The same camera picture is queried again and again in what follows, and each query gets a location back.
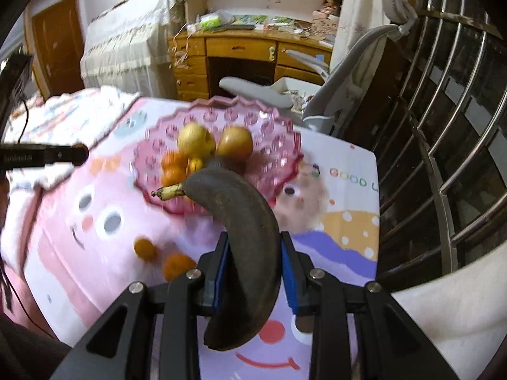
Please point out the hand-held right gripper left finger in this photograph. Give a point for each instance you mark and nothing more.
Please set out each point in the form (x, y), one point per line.
(222, 269)

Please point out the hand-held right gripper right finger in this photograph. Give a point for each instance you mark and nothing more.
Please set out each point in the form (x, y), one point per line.
(289, 273)

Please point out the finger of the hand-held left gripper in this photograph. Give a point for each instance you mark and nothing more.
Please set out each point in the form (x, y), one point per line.
(71, 154)

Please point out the dark overripe banana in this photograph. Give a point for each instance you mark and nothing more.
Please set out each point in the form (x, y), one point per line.
(245, 245)

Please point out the mandarin orange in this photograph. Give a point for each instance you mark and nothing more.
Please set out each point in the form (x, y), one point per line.
(173, 160)
(176, 267)
(173, 176)

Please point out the small kumquat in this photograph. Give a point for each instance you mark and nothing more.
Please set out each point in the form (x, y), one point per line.
(143, 248)
(195, 165)

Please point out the yellow apple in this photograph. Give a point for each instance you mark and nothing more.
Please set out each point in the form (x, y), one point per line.
(194, 138)

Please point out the red-orange tomato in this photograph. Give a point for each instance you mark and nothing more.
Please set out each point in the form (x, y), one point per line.
(235, 142)

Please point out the pink plastic bowl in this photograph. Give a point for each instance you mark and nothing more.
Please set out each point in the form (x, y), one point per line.
(261, 134)

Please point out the floral quilt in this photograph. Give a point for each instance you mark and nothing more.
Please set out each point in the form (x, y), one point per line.
(71, 114)

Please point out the cartoon printed tablecloth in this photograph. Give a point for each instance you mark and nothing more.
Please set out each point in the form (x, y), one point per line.
(336, 221)

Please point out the black flat device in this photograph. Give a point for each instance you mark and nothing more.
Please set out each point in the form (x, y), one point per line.
(16, 79)

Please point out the brown wooden door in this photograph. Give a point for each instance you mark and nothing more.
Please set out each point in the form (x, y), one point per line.
(55, 43)

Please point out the white lace cover cloth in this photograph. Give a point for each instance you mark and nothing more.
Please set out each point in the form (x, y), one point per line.
(122, 39)

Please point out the metal window grille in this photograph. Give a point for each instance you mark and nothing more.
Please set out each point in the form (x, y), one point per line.
(445, 221)

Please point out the white flowered curtain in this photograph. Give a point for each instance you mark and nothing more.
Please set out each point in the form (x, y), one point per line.
(455, 316)
(360, 16)

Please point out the person's dark trousers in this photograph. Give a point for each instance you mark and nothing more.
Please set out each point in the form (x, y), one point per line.
(27, 352)

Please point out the green packet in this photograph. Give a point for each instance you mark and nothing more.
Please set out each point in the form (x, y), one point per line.
(214, 19)

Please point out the wooden desk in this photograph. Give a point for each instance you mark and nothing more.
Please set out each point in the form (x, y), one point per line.
(237, 47)

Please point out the grey office chair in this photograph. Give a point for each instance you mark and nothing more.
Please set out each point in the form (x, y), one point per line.
(348, 71)

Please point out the wooden bookshelf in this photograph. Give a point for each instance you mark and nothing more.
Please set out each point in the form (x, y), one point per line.
(253, 0)

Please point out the doll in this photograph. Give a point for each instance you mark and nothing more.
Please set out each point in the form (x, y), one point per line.
(328, 6)

